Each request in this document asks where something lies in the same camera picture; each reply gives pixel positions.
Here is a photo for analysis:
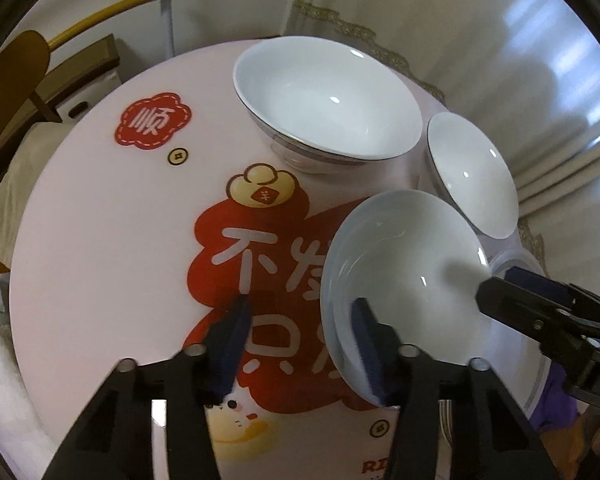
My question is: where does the purple cloth covered furniture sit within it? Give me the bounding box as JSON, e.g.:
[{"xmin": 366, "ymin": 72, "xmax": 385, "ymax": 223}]
[{"xmin": 530, "ymin": 362, "xmax": 578, "ymax": 434}]

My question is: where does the lower wooden ballet bar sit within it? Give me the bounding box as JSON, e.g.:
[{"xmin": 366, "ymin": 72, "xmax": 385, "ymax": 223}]
[{"xmin": 47, "ymin": 0, "xmax": 243, "ymax": 53}]

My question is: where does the brown wooden chair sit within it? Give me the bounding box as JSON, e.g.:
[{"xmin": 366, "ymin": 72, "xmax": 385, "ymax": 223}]
[{"xmin": 0, "ymin": 30, "xmax": 60, "ymax": 136}]

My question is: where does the white plate blue rim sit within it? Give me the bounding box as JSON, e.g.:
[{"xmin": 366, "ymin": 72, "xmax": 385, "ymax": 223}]
[{"xmin": 486, "ymin": 251, "xmax": 554, "ymax": 421}]

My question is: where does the pink round table mat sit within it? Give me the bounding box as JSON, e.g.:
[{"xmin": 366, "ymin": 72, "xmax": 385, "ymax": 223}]
[{"xmin": 10, "ymin": 41, "xmax": 417, "ymax": 479}]

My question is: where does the beige cushion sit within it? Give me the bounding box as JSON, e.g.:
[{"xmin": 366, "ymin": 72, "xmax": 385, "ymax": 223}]
[{"xmin": 0, "ymin": 122, "xmax": 76, "ymax": 268}]

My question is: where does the right beige curtain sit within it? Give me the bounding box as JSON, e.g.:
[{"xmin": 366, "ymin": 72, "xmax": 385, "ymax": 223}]
[{"xmin": 479, "ymin": 0, "xmax": 600, "ymax": 291}]

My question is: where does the person's left hand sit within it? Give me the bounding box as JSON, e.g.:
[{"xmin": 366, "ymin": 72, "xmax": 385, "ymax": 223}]
[{"xmin": 541, "ymin": 408, "xmax": 600, "ymax": 479}]

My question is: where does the dark wooden cabinet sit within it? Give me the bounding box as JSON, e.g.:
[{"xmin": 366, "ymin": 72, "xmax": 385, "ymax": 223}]
[{"xmin": 0, "ymin": 34, "xmax": 120, "ymax": 181}]

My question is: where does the white bowl red pattern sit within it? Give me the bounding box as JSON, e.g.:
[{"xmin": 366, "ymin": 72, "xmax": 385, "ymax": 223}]
[{"xmin": 320, "ymin": 190, "xmax": 493, "ymax": 406}]

